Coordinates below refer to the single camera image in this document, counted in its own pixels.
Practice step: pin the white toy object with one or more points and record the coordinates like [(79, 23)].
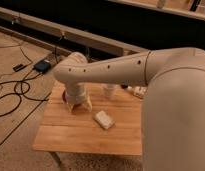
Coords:
[(137, 91)]

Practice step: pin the wooden table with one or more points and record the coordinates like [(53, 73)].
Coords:
[(78, 132)]

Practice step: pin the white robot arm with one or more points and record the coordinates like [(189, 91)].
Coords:
[(173, 109)]

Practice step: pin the small black device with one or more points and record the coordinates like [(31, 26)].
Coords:
[(19, 67)]

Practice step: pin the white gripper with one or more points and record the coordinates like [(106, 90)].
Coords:
[(77, 94)]

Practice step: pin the dark purple bowl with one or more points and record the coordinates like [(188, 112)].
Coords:
[(64, 96)]

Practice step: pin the white sponge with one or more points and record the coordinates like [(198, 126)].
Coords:
[(104, 120)]

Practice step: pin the black power adapter box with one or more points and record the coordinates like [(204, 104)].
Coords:
[(42, 66)]

